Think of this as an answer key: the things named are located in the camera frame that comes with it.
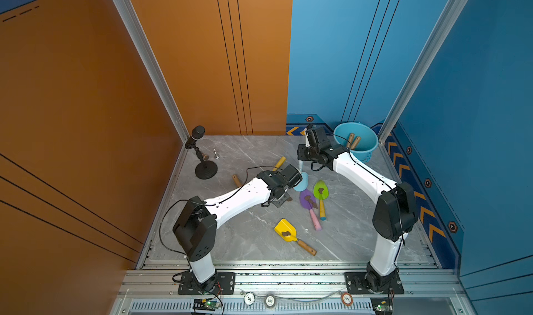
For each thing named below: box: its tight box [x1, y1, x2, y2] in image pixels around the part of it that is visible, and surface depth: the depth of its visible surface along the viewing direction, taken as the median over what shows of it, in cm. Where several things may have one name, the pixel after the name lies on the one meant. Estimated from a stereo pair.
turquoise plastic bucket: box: [333, 121, 379, 164], surface depth 104 cm
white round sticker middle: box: [264, 293, 277, 309], surface depth 67 cm
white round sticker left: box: [243, 291, 256, 306], surface depth 72 cm
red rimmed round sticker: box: [340, 292, 354, 307], surface depth 72 cm
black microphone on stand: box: [184, 125, 218, 181], surface depth 106 cm
